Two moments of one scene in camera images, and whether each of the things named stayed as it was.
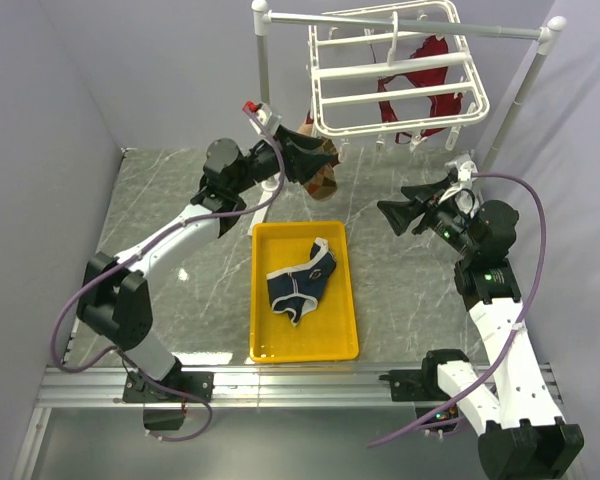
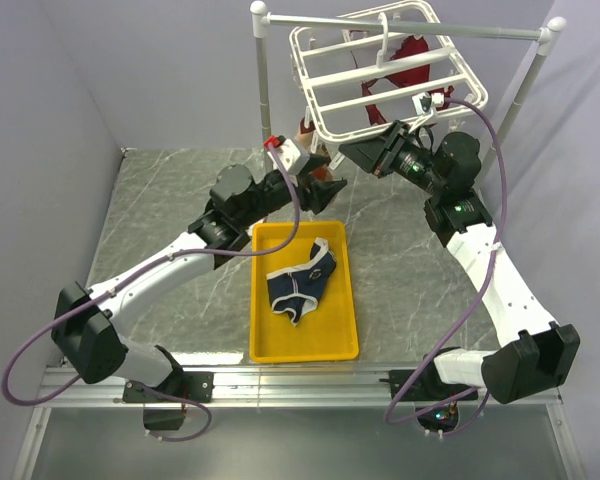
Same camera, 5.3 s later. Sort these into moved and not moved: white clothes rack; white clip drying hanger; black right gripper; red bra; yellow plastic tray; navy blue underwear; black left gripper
Moved: black right gripper; black left gripper; red bra; white clip drying hanger
Not moved: navy blue underwear; yellow plastic tray; white clothes rack
